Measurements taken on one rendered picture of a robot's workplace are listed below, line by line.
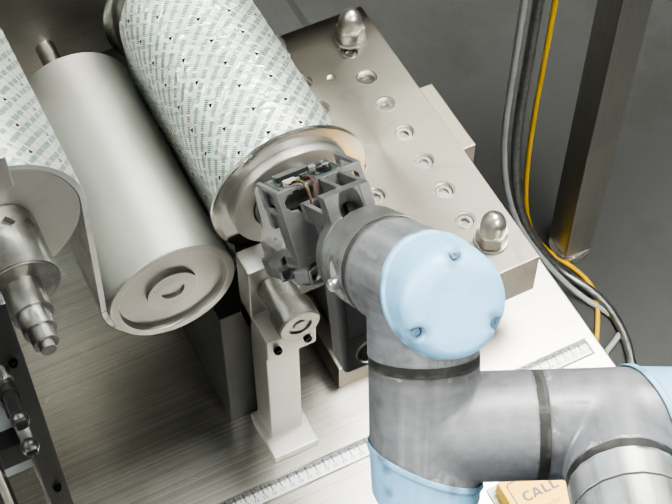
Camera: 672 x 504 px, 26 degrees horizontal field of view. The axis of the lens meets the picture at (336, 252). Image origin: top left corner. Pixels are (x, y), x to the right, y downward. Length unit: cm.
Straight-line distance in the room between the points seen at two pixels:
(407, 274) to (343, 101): 73
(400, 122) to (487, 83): 144
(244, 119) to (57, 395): 47
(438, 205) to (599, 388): 60
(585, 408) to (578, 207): 168
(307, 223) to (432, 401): 21
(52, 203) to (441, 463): 39
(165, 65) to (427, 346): 50
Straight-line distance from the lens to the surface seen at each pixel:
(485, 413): 96
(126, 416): 156
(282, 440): 152
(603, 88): 239
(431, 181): 156
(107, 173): 132
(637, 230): 284
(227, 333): 140
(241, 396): 151
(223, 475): 152
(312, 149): 123
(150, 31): 135
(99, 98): 137
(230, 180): 122
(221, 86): 127
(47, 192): 115
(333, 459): 152
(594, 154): 252
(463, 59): 308
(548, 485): 150
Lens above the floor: 226
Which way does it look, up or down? 55 degrees down
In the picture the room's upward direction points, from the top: straight up
